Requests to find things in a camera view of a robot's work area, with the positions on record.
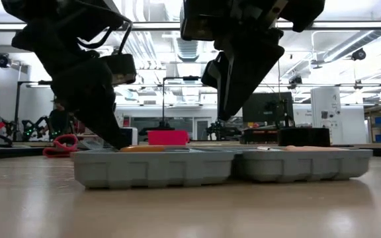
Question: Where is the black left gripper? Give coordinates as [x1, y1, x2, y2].
[11, 13, 132, 151]

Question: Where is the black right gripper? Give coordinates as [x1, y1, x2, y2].
[200, 0, 326, 122]

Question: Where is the grey plastic tool case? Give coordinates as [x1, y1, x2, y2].
[73, 138, 374, 190]

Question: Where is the black computer monitor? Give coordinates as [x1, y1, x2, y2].
[242, 91, 294, 128]

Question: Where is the red plastic bin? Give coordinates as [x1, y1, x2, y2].
[147, 130, 191, 146]

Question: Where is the black box on table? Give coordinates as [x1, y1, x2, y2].
[278, 128, 331, 148]

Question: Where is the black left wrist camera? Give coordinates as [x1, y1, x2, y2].
[99, 52, 138, 86]

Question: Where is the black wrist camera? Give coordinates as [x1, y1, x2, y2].
[179, 0, 236, 42]
[99, 52, 138, 86]

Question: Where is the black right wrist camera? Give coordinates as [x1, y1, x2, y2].
[179, 0, 236, 42]

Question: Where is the black ceiling camera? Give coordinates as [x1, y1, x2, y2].
[288, 75, 304, 91]
[351, 48, 367, 62]
[0, 52, 13, 69]

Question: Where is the black rig frame with light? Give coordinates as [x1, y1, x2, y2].
[14, 80, 54, 135]

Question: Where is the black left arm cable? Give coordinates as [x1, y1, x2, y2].
[76, 18, 134, 56]

